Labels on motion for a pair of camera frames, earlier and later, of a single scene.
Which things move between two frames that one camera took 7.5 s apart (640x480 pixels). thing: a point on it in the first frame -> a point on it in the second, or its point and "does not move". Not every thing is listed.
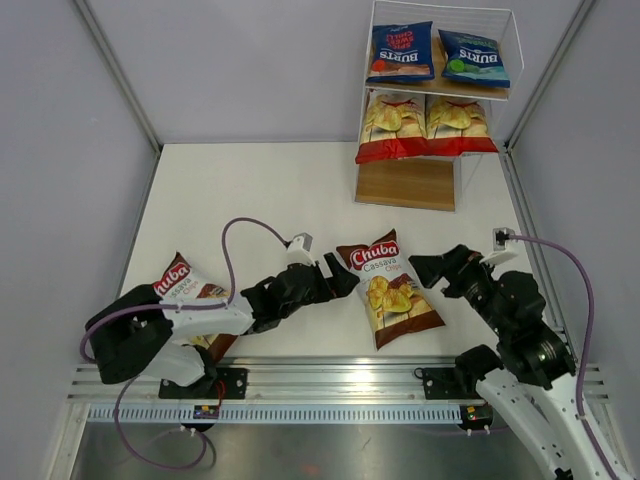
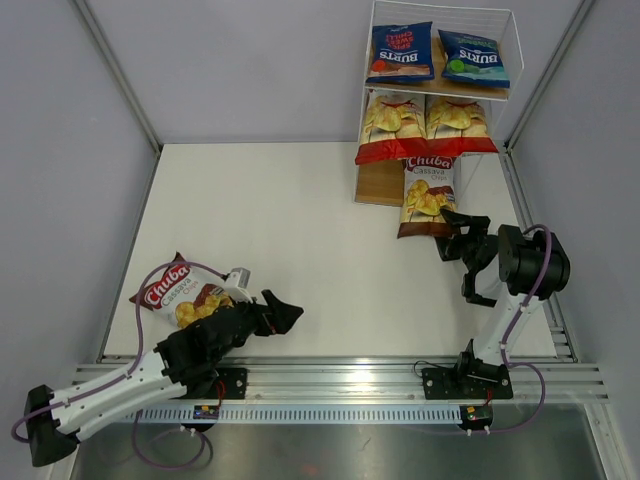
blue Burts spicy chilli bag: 402,52 does not move
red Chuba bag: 456,125 does not move
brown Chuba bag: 394,303 -> 429,188
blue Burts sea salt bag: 473,59 does not move
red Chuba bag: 395,126 does not move
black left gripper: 340,284 -> 274,317
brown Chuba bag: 181,281 does not move
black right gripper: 455,265 -> 448,247
